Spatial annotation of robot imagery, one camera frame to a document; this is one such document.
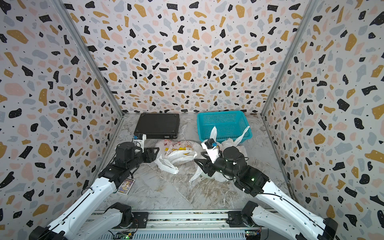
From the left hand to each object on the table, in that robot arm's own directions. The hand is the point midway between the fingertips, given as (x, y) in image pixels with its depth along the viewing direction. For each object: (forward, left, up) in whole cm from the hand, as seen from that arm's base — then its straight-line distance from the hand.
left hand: (156, 148), depth 79 cm
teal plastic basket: (+32, -47, -19) cm, 60 cm away
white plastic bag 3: (+8, -41, -7) cm, 42 cm away
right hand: (-11, -22, +8) cm, 26 cm away
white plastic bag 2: (-19, -31, +9) cm, 37 cm away
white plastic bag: (0, -8, -5) cm, 10 cm away
